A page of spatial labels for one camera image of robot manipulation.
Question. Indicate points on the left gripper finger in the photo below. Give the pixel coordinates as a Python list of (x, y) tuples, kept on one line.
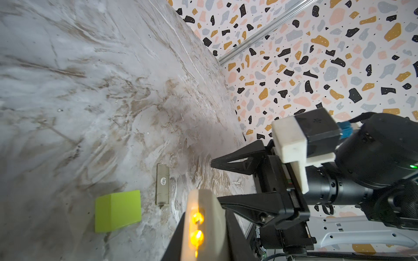
[(205, 236)]

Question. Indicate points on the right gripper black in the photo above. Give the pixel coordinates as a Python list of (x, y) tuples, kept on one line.
[(278, 208)]

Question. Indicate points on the green cube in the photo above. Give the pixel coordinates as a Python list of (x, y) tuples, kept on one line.
[(117, 210)]

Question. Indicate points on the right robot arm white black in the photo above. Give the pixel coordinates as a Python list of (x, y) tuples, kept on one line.
[(320, 182)]

